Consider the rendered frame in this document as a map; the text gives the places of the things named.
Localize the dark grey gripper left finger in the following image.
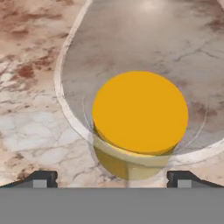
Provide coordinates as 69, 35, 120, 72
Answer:
0, 170, 59, 189

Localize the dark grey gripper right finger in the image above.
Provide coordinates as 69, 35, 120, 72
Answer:
166, 170, 224, 189

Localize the clear pitcher with yellow juice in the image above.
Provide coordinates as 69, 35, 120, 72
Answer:
53, 0, 224, 182

